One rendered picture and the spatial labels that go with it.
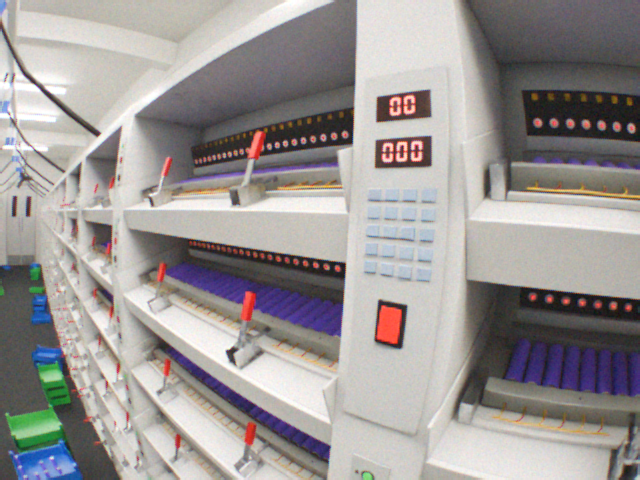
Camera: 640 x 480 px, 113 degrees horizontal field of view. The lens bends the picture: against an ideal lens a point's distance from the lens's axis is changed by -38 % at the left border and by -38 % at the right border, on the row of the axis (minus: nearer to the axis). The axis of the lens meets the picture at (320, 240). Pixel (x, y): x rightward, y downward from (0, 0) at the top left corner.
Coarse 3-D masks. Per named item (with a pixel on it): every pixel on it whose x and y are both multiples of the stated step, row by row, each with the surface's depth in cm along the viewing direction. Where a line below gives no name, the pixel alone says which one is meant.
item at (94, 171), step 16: (96, 160) 113; (112, 160) 119; (96, 176) 114; (112, 176) 120; (80, 208) 111; (80, 224) 110; (96, 224) 116; (80, 240) 111; (80, 272) 111; (80, 288) 113; (96, 368) 116
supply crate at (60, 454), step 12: (60, 444) 85; (12, 456) 62; (24, 456) 68; (36, 456) 73; (48, 456) 79; (60, 456) 83; (24, 468) 64; (36, 468) 68; (48, 468) 72; (72, 468) 80
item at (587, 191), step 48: (528, 96) 29; (576, 96) 25; (624, 96) 21; (480, 144) 23; (528, 144) 31; (576, 144) 27; (624, 144) 23; (480, 192) 23; (528, 192) 22; (576, 192) 19; (624, 192) 17; (480, 240) 20; (528, 240) 18; (576, 240) 16; (624, 240) 13; (576, 288) 17; (624, 288) 14
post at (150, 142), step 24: (144, 120) 66; (120, 144) 70; (144, 144) 67; (168, 144) 72; (192, 144) 78; (144, 168) 68; (192, 168) 78; (120, 216) 66; (120, 240) 66; (144, 240) 70; (168, 240) 75; (120, 264) 67; (120, 288) 67; (144, 336) 71; (120, 360) 73; (144, 408) 70
